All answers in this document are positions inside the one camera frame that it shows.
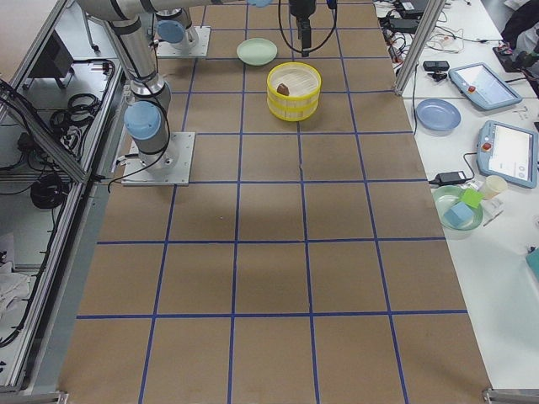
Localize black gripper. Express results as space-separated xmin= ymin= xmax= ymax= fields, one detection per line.
xmin=288 ymin=0 xmax=316 ymax=57

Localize yellow top steamer layer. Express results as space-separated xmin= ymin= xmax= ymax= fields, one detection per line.
xmin=266 ymin=62 xmax=322 ymax=107

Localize yellow steamer layer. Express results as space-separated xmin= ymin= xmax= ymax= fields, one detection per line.
xmin=266 ymin=62 xmax=322 ymax=107
xmin=267 ymin=98 xmax=318 ymax=122

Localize brown bun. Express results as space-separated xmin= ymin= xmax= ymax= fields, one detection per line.
xmin=276 ymin=83 xmax=290 ymax=96

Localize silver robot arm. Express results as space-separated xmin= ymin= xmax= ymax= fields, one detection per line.
xmin=78 ymin=1 xmax=211 ymax=173
xmin=153 ymin=8 xmax=278 ymax=66

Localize yellow bottom steamer layer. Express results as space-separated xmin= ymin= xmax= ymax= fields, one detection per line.
xmin=267 ymin=98 xmax=318 ymax=122

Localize light green plate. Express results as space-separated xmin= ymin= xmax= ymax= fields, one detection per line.
xmin=237 ymin=38 xmax=278 ymax=66

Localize black power brick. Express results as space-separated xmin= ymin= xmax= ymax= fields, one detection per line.
xmin=388 ymin=19 xmax=419 ymax=34

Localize black webcam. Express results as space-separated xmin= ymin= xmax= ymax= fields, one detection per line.
xmin=423 ymin=61 xmax=450 ymax=82

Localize blue plate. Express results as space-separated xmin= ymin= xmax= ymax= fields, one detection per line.
xmin=415 ymin=98 xmax=462 ymax=133

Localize far teach pendant tablet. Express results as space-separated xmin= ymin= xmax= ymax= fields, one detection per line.
xmin=448 ymin=62 xmax=522 ymax=110

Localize teach pendant tablet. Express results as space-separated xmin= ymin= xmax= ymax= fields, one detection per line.
xmin=477 ymin=120 xmax=538 ymax=189
xmin=448 ymin=62 xmax=522 ymax=110

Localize black power adapter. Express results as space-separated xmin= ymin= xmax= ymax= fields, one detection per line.
xmin=429 ymin=171 xmax=468 ymax=187

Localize green bowl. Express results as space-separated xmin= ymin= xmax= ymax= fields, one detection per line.
xmin=432 ymin=185 xmax=483 ymax=231

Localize green foam cube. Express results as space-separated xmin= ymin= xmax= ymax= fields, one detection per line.
xmin=460 ymin=188 xmax=483 ymax=209

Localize near teach pendant tablet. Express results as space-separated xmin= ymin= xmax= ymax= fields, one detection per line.
xmin=477 ymin=120 xmax=538 ymax=189

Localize blue foam cube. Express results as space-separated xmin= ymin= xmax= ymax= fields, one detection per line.
xmin=443 ymin=202 xmax=474 ymax=228

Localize cream paper cup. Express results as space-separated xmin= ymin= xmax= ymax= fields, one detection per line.
xmin=479 ymin=175 xmax=508 ymax=199

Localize white cloth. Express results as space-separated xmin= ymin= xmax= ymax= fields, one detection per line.
xmin=0 ymin=233 xmax=31 ymax=321

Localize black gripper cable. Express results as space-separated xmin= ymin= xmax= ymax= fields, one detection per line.
xmin=278 ymin=0 xmax=339 ymax=54

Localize aluminium frame post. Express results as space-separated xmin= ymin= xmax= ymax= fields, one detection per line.
xmin=394 ymin=0 xmax=446 ymax=96

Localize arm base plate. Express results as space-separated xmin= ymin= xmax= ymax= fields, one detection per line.
xmin=157 ymin=26 xmax=211 ymax=59
xmin=121 ymin=132 xmax=195 ymax=186

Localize coiled black cables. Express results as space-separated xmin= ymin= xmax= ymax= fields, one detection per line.
xmin=50 ymin=93 xmax=101 ymax=140

